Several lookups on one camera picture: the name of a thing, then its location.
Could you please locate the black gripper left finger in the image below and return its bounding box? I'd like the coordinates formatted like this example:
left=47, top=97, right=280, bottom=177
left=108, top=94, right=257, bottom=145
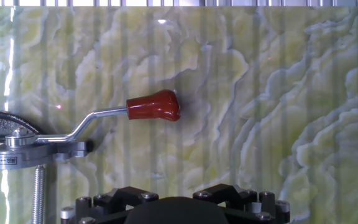
left=60, top=185, right=160, bottom=224

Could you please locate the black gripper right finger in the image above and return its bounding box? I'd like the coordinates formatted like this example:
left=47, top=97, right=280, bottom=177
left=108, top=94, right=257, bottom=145
left=192, top=183, right=291, bottom=224

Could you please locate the grey metal lever base housing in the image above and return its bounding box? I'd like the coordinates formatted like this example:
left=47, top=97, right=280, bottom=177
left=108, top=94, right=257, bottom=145
left=0, top=127, right=94, bottom=170

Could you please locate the green marble pattern mat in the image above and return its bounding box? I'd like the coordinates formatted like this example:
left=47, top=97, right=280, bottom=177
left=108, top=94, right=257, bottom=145
left=0, top=6, right=358, bottom=224

